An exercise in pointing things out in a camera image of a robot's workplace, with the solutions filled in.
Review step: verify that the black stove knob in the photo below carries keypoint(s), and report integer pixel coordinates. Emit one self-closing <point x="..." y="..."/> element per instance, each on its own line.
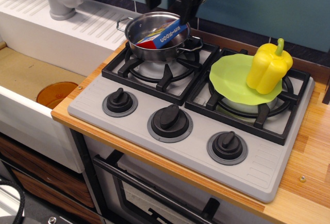
<point x="227" y="148"/>
<point x="120" y="103"/>
<point x="170" y="124"/>

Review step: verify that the left black stove knob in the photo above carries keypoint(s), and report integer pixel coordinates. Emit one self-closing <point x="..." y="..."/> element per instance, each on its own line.
<point x="120" y="103"/>

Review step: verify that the yellow toy bell pepper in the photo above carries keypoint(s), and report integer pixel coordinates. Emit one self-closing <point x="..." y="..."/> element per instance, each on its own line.
<point x="269" y="65"/>

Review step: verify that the orange sink drain cover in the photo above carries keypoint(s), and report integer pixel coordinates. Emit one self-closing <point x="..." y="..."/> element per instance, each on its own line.
<point x="55" y="93"/>

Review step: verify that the black burner grate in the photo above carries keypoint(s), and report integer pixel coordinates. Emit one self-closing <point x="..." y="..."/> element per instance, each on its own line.
<point x="170" y="81"/>
<point x="277" y="121"/>

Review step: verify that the blue cookie box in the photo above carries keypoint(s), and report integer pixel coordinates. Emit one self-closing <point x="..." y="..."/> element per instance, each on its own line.
<point x="162" y="35"/>

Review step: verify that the wooden drawer cabinet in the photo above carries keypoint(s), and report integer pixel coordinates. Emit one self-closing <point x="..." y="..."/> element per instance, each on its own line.
<point x="48" y="180"/>

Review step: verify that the lime green plate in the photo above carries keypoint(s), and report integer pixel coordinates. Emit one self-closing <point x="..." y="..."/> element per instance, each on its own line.
<point x="228" y="77"/>

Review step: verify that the right black burner grate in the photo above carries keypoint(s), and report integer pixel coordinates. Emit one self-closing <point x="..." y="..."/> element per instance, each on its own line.
<point x="277" y="121"/>

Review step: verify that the grey toy stove top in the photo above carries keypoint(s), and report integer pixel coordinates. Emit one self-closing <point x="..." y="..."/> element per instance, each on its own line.
<point x="258" y="175"/>

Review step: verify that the white toy sink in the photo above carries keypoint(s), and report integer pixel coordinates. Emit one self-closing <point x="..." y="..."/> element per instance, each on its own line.
<point x="37" y="51"/>

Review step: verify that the stainless steel pot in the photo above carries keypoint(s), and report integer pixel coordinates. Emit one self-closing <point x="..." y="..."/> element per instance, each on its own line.
<point x="137" y="28"/>

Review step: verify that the right black stove knob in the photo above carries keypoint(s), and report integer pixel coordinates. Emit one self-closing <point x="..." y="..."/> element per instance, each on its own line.
<point x="227" y="148"/>

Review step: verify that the middle black stove knob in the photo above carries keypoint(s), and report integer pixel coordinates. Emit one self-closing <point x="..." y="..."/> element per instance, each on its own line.
<point x="170" y="124"/>

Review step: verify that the oven door with handle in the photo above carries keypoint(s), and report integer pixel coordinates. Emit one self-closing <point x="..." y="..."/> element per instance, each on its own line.
<point x="143" y="194"/>

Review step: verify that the left black burner grate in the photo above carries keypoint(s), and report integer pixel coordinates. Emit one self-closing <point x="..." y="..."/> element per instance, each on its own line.
<point x="170" y="81"/>

